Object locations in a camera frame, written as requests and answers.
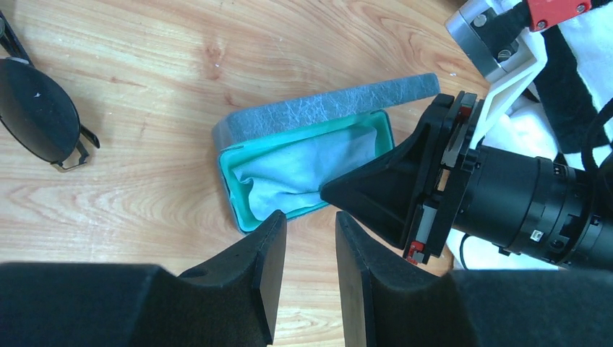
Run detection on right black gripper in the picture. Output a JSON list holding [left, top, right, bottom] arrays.
[[320, 93, 612, 270]]

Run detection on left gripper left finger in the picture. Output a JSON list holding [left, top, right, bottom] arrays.
[[1, 211, 287, 346]]

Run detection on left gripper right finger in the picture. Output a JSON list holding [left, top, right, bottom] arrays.
[[335, 211, 612, 346]]

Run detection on light blue cleaning cloth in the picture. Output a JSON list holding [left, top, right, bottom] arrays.
[[233, 126, 377, 220]]

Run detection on grey glasses case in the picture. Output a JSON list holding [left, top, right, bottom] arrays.
[[211, 73, 440, 233]]

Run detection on black sunglasses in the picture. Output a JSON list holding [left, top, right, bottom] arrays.
[[1, 14, 100, 172]]

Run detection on black white checkered pillow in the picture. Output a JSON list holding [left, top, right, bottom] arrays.
[[497, 0, 613, 168]]

